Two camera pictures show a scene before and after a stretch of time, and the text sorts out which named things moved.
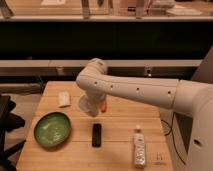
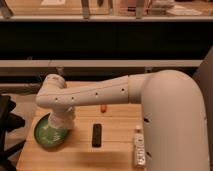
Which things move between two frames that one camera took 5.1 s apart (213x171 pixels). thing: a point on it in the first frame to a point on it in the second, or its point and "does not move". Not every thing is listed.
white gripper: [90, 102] to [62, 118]
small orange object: [103, 107] does not move
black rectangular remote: [97, 135] does not move
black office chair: [9, 122] does not move
